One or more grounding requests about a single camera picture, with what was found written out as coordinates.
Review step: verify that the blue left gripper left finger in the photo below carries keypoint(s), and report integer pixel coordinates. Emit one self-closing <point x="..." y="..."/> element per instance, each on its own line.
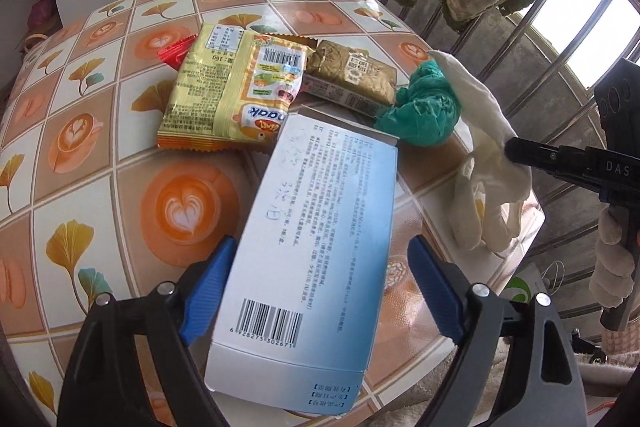
<point x="205" y="293"/>

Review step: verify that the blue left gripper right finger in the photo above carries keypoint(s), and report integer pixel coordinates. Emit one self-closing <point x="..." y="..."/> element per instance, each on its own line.
<point x="437" y="282"/>

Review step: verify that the white blue medicine box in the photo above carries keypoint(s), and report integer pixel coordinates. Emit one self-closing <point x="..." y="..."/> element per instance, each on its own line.
<point x="297" y="321"/>

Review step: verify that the white cotton glove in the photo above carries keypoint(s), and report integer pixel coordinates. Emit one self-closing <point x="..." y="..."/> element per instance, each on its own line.
<point x="490" y="190"/>

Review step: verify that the right hand in white glove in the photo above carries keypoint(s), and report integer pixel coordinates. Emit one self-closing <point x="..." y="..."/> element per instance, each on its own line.
<point x="611" y="281"/>

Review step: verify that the green white paper bag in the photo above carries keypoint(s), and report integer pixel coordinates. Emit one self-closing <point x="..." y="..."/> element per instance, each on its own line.
<point x="524" y="285"/>

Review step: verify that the steel window railing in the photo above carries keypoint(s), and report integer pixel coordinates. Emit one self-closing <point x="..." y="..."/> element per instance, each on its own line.
<point x="542" y="62"/>

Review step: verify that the ginkgo patterned tablecloth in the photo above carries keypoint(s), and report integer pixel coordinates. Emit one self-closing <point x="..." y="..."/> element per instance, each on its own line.
<point x="88" y="201"/>

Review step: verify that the green crumpled plastic bag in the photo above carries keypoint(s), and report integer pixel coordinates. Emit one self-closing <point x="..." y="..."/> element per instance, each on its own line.
<point x="425" y="112"/>

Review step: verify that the yellow snack packet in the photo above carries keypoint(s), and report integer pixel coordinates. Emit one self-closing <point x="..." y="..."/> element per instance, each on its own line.
<point x="234" y="89"/>

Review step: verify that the small white red box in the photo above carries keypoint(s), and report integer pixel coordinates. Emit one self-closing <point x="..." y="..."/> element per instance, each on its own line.
<point x="342" y="96"/>

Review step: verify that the red small wrapper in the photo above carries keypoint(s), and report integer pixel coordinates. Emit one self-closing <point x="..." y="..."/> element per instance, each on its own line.
<point x="174" y="54"/>

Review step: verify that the gold tea packet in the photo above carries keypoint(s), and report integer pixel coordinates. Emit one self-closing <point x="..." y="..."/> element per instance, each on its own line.
<point x="355" y="70"/>

